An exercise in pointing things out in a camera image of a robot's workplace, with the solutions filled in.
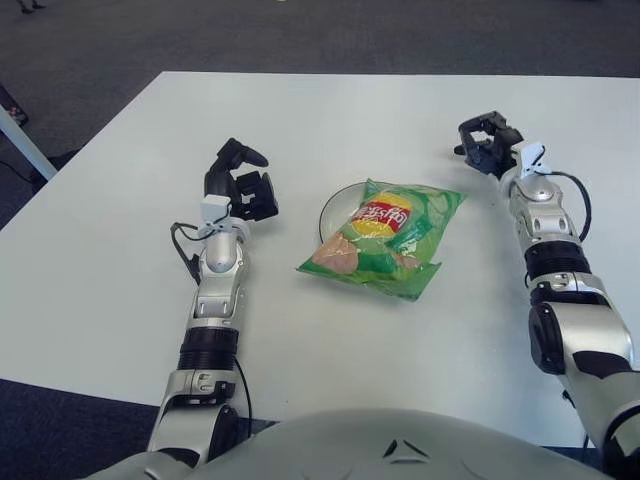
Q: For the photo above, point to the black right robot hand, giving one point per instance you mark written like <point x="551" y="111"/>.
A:
<point x="492" y="150"/>

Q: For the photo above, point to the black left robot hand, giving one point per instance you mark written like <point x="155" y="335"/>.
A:
<point x="217" y="180"/>

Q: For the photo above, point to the green potato chips bag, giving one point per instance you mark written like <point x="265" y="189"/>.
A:
<point x="380" y="240"/>

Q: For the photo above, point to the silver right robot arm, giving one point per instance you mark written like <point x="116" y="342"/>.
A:
<point x="575" y="325"/>

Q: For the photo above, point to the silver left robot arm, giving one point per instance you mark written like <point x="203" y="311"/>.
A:
<point x="215" y="290"/>

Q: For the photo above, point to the white plate with black rim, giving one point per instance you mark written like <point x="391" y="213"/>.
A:
<point x="335" y="215"/>

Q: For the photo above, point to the white box on left wrist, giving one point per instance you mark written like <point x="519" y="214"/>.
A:
<point x="215" y="206"/>

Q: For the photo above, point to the white box on wrist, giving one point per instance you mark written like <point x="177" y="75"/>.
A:
<point x="531" y="157"/>
<point x="215" y="206"/>

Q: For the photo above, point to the white box on right wrist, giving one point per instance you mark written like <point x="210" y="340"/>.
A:
<point x="531" y="157"/>

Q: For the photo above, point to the white table leg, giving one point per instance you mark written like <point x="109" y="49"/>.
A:
<point x="25" y="145"/>

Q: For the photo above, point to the small dark patterned object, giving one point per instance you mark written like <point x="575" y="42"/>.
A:
<point x="12" y="105"/>

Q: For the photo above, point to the dark distant furniture legs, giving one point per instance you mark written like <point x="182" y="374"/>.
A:
<point x="30" y="5"/>

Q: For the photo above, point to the grey robot torso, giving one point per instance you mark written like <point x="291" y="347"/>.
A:
<point x="325" y="445"/>

